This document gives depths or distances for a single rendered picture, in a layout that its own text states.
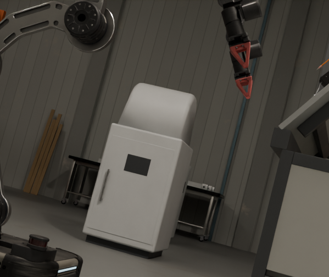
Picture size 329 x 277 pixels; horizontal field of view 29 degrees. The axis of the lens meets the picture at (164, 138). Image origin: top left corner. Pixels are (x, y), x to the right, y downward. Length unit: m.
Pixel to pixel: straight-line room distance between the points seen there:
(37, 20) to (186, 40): 9.51
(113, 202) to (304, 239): 3.72
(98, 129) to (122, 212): 6.53
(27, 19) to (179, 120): 3.23
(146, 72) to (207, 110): 1.36
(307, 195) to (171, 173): 3.57
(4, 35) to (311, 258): 1.48
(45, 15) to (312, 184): 1.27
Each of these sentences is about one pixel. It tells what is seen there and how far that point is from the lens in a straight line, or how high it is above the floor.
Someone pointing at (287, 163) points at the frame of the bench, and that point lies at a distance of 2.07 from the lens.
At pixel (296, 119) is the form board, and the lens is 2.12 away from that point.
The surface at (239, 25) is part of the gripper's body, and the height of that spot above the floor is 1.16.
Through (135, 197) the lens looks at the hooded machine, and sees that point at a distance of 5.60.
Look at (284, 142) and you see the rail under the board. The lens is 2.08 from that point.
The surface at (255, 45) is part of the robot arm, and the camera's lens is 2.64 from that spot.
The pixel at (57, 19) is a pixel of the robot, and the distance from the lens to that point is 2.64.
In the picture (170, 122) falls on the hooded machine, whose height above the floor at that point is 1.21.
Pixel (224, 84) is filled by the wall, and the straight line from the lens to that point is 11.81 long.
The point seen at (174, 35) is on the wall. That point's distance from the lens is 12.15.
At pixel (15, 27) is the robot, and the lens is 2.69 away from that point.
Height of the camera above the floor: 0.56
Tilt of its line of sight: 5 degrees up
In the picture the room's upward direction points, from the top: 15 degrees clockwise
